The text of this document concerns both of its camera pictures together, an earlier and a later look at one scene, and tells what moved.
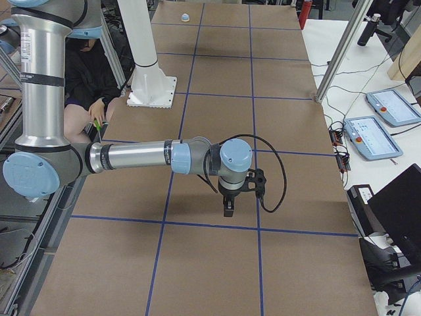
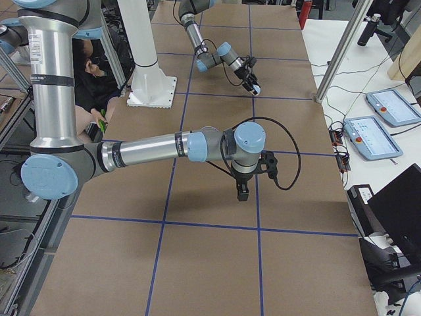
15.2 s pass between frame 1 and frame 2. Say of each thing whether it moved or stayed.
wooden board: stayed
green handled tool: moved
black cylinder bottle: stayed
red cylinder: stayed
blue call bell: moved
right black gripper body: moved
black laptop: stayed
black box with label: stayed
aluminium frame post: stayed
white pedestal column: stayed
